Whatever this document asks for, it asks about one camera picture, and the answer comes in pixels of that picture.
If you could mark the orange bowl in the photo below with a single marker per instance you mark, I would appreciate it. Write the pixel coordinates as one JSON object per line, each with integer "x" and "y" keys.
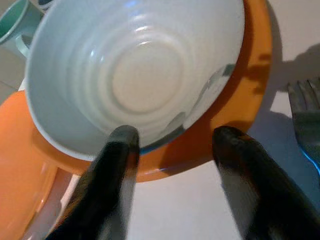
{"x": 250, "y": 75}

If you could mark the mint green mug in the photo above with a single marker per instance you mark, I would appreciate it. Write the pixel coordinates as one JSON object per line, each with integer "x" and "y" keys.
{"x": 15, "y": 22}

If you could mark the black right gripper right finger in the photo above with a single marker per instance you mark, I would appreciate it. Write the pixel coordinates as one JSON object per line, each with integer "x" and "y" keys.
{"x": 250, "y": 175}

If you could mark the white ribbed bowl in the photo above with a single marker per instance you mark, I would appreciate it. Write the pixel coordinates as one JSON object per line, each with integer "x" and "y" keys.
{"x": 140, "y": 75}

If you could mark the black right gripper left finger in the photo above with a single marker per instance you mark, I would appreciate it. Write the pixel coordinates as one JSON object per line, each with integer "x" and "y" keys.
{"x": 110, "y": 162}

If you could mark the orange plate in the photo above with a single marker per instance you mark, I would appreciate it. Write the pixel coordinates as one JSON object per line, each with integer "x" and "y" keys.
{"x": 17, "y": 150}

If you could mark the metal fork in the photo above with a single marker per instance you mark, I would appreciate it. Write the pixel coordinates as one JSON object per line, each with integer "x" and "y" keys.
{"x": 306, "y": 120}

